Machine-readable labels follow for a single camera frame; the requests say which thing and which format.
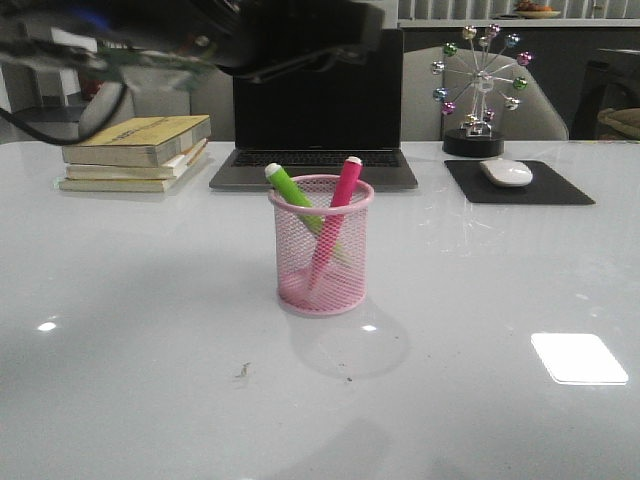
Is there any left grey armchair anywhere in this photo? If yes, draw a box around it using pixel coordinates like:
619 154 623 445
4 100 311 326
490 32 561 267
78 70 235 141

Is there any top yellow book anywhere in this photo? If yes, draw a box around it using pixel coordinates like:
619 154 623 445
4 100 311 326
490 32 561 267
62 115 211 167

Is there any green marker pen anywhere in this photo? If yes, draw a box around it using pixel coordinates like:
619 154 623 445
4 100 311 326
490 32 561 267
264 163 350 264

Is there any right grey armchair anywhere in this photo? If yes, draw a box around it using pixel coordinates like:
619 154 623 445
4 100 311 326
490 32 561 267
401 46 569 141

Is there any bottom pale book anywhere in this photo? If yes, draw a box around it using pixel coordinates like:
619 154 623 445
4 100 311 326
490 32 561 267
57 152 204 193

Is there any ferris wheel desk ornament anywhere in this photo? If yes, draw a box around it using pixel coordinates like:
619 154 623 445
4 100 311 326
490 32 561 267
431 23 533 158

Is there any grey armchair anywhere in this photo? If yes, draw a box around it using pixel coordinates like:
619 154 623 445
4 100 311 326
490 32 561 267
401 46 569 141
78 70 235 141

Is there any white computer mouse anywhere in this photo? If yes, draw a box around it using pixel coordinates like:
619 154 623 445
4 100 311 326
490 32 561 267
479 158 533 187

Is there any black mouse pad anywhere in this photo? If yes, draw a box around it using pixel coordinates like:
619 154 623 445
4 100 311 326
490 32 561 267
444 159 595 206

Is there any pink mesh pen holder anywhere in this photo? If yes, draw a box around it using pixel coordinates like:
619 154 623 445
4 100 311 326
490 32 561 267
269 175 374 316

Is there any grey open laptop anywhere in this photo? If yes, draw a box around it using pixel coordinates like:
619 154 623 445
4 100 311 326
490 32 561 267
209 29 418 190

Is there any fruit bowl on counter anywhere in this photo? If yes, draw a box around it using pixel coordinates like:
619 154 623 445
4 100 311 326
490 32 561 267
514 0 561 19

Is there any pink marker pen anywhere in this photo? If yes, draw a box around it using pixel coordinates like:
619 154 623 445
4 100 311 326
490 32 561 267
308 156 362 291

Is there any middle white book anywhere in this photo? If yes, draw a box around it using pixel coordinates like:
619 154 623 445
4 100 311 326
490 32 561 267
66 139 208 180

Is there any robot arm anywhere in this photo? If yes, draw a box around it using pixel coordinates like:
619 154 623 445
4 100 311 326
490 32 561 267
1 1 385 89

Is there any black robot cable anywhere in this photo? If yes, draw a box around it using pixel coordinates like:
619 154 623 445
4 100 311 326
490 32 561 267
0 79 131 147

